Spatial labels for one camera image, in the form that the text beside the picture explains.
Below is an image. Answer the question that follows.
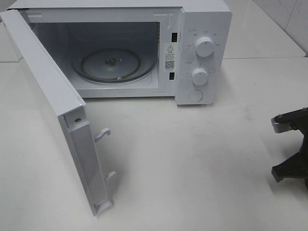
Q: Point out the round white door button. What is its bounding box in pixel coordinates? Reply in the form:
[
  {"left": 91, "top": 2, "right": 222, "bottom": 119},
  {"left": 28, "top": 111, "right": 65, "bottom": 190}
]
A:
[{"left": 188, "top": 90, "right": 203, "bottom": 102}]

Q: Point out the white microwave oven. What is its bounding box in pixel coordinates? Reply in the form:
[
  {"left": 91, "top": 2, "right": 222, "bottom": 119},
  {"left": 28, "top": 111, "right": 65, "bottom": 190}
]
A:
[{"left": 6, "top": 0, "right": 232, "bottom": 105}]

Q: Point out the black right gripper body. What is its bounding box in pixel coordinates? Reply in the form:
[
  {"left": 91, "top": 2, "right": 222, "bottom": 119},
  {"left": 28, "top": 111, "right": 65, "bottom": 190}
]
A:
[{"left": 271, "top": 108, "right": 308, "bottom": 185}]

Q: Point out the white warning label sticker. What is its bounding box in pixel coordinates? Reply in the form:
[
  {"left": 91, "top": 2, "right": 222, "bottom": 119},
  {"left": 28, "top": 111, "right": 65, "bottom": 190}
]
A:
[{"left": 163, "top": 43, "right": 179, "bottom": 71}]

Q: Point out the white dial knob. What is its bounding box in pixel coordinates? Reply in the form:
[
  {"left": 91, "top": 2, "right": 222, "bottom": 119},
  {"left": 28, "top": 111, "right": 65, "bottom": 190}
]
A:
[
  {"left": 195, "top": 36, "right": 215, "bottom": 57},
  {"left": 192, "top": 68, "right": 209, "bottom": 86}
]

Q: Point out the glass microwave turntable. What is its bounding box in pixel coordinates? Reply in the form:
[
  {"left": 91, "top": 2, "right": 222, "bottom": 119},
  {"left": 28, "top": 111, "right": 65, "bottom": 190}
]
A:
[{"left": 71, "top": 48, "right": 157, "bottom": 84}]

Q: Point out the upper white dial knob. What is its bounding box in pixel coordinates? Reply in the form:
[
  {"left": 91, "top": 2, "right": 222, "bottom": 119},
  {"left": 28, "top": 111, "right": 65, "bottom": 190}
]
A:
[{"left": 195, "top": 36, "right": 215, "bottom": 57}]

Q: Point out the lower white dial knob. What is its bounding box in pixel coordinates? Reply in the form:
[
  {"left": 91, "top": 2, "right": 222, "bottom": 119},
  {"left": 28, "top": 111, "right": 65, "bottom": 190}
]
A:
[{"left": 192, "top": 68, "right": 209, "bottom": 86}]

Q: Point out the white microwave door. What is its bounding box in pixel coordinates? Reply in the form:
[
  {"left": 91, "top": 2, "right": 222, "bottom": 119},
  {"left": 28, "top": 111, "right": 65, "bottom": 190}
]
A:
[{"left": 0, "top": 10, "right": 116, "bottom": 216}]

